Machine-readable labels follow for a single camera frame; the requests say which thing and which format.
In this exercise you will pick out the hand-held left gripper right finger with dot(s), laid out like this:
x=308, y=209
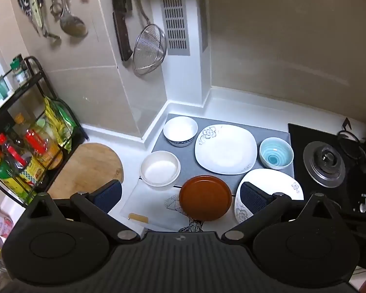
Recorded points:
x=253, y=197

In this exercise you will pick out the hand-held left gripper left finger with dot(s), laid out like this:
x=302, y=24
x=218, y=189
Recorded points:
x=108, y=197

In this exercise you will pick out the white square floral plate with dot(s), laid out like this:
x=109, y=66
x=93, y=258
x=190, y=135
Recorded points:
x=271, y=183
x=225, y=152

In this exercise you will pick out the blue swirl bowl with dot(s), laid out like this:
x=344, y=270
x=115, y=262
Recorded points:
x=276, y=155

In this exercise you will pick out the brown round plate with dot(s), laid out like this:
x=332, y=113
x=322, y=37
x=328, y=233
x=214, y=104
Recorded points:
x=206, y=198

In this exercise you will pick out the cream bowl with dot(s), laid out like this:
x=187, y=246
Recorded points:
x=158, y=168

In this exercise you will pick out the white bowl with blue band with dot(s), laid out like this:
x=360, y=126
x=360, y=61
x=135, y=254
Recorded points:
x=180, y=128

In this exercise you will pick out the round wooden cutting board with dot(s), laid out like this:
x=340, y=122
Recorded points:
x=88, y=164

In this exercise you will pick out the white patterned cutting mat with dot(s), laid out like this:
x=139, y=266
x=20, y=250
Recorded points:
x=149, y=201

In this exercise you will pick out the black glass gas stove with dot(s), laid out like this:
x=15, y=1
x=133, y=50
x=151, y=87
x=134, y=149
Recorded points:
x=299, y=146

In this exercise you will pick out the grey dish mat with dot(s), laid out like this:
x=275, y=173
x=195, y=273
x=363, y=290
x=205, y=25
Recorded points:
x=187, y=158

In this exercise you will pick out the round gas burner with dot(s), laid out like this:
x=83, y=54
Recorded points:
x=323, y=164

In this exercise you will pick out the oil bottle with red label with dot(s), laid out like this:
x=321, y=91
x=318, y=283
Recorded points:
x=41, y=145

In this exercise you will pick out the yellow green snack packet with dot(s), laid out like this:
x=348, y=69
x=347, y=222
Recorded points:
x=59, y=122

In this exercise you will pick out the black pot support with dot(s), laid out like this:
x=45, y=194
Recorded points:
x=353, y=143

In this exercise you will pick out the yellow cap bottle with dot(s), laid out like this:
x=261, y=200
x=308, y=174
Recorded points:
x=0, y=169

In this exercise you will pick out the red cap sauce bottle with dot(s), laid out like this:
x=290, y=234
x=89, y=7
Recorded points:
x=7, y=148

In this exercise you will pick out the black metal spice rack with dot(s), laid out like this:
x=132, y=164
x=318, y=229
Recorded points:
x=48, y=82

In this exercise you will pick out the green lid spice jar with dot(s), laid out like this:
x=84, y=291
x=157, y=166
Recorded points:
x=18, y=70

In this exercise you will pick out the dark kitchen knife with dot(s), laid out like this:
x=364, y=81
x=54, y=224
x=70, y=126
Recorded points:
x=122, y=36

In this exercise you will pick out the steel ladle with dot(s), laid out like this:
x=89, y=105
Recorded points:
x=74, y=26

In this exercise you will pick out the grey vent grille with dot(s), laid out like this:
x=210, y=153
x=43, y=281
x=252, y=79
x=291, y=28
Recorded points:
x=173, y=15

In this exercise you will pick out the pale green utensil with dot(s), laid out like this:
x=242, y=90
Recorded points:
x=35, y=9

